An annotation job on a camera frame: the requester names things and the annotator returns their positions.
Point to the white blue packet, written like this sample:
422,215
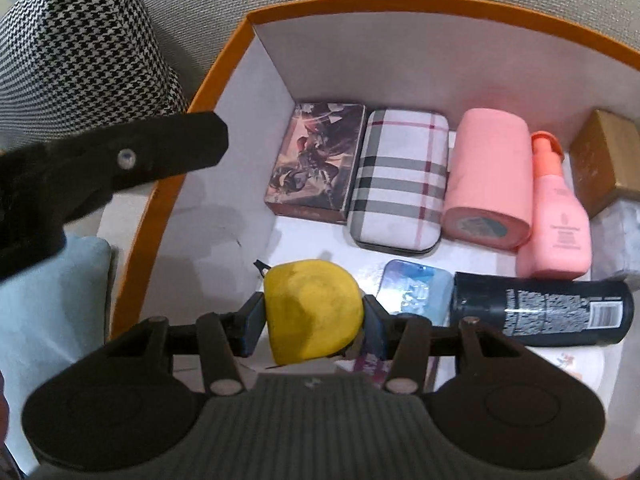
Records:
580,366

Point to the pink pump bottle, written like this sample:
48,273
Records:
555,225

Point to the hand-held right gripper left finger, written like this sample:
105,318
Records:
252,327

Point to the dark blue labelled bottle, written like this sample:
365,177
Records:
540,307

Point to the pink cylinder container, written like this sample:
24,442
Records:
487,170

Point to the illustrated card box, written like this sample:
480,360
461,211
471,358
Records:
315,160

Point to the light blue pillow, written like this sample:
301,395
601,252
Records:
50,320

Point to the brown cardboard box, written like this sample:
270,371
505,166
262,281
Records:
605,160

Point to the colourful printed tin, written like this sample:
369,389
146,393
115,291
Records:
415,287

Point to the clear plastic cube box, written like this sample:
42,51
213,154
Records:
617,240

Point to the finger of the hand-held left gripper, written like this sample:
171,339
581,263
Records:
150,147

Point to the yellow tape measure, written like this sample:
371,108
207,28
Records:
310,310

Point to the houndstooth pillow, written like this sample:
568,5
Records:
75,50

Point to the orange cardboard box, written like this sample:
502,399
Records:
350,50

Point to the plaid glasses case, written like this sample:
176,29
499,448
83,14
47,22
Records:
400,175

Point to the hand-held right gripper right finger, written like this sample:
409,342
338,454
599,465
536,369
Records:
372,325

